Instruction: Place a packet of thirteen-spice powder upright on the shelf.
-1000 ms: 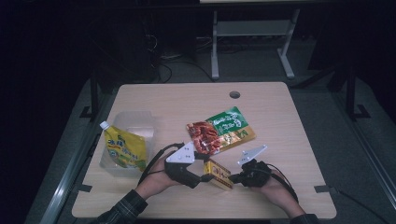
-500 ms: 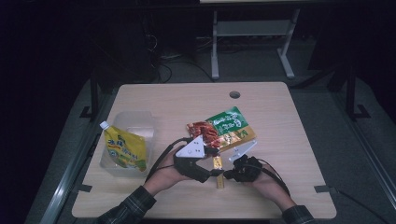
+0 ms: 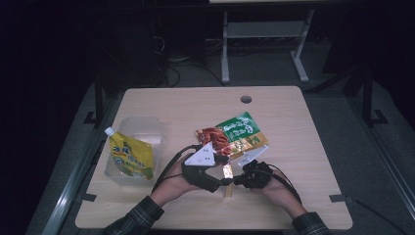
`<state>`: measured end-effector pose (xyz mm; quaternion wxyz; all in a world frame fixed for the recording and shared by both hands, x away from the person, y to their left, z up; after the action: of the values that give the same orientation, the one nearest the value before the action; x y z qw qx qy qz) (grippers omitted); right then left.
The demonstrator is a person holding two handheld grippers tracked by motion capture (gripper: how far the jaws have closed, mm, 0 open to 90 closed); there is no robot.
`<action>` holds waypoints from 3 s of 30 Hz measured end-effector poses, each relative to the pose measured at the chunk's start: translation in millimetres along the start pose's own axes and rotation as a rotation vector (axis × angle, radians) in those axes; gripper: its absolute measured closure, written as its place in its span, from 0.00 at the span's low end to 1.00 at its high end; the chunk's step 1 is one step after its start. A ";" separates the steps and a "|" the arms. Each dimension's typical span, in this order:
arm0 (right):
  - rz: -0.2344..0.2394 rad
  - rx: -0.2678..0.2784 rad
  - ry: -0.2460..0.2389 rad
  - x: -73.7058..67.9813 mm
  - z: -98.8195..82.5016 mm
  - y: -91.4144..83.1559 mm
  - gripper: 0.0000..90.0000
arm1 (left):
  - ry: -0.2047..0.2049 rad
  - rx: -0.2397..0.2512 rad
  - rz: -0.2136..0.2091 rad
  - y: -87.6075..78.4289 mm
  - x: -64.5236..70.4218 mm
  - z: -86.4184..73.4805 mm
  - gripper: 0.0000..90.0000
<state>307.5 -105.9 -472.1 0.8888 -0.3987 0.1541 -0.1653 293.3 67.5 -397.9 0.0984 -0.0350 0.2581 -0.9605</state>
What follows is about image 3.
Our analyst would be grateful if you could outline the green and red snack packet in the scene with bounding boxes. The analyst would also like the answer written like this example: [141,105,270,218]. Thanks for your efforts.
[195,111,269,161]

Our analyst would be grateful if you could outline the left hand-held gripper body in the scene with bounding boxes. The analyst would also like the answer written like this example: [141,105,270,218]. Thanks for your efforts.
[180,141,223,194]

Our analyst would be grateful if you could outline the right hand-held gripper cable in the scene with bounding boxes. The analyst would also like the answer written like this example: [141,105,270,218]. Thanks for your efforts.
[257,164,302,205]

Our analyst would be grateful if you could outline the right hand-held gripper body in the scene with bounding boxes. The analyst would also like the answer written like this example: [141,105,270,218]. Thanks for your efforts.
[237,144,274,190]

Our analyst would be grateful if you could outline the clear plastic container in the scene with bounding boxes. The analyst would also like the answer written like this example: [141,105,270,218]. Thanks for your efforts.
[104,116,165,187]

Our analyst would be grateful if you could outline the white metal desk frame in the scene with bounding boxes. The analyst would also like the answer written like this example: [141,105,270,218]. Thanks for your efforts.
[208,0,327,84]

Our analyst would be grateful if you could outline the left hand-held gripper cable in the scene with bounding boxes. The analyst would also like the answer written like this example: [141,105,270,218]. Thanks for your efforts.
[151,144,202,194]

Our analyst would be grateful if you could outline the black floor cables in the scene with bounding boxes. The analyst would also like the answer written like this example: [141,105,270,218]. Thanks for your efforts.
[153,35,226,88]

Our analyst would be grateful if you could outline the aluminium rail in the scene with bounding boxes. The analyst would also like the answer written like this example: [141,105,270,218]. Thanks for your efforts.
[348,97,415,210]
[40,140,106,235]

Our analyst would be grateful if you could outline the grey tape strip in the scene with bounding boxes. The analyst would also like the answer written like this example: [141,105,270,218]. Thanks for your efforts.
[328,194,355,204]
[76,193,98,203]

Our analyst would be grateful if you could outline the yellow spout pouch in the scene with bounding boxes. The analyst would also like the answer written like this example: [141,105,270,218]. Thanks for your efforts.
[104,126,155,181]

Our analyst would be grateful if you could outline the thin black floor cable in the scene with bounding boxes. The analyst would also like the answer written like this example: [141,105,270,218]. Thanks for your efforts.
[353,199,409,235]

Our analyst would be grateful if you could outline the person's left hand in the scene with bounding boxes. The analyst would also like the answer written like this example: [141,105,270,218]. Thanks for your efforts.
[150,160,201,209]

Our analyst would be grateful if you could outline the hand-held gripper cable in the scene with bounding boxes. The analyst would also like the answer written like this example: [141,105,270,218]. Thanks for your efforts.
[151,144,202,194]
[257,164,302,205]

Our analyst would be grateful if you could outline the person's right hand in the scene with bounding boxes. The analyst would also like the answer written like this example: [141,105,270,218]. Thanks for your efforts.
[258,177,308,219]

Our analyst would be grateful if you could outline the black metal stand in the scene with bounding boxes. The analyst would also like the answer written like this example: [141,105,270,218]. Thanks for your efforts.
[82,70,106,128]
[360,65,390,126]

